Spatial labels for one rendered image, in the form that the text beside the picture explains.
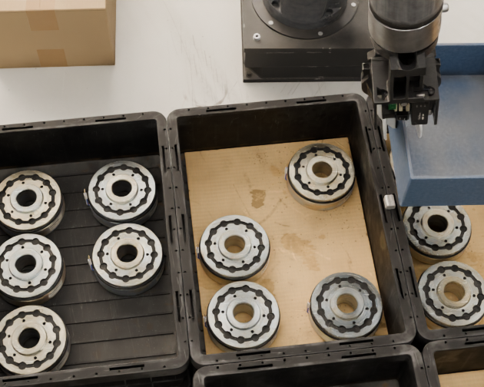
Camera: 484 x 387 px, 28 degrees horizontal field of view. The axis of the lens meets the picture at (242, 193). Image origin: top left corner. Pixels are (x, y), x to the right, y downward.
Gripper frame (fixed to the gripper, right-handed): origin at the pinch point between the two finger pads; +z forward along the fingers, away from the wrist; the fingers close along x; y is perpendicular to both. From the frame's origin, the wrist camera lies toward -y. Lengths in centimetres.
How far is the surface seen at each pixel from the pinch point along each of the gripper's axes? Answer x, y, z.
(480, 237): 12.7, 2.2, 31.6
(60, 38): -55, -38, 27
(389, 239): -1.4, 7.6, 19.6
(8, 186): -57, -4, 19
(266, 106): -18.2, -14.3, 17.3
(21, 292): -53, 13, 19
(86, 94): -52, -32, 36
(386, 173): -1.2, -3.0, 19.6
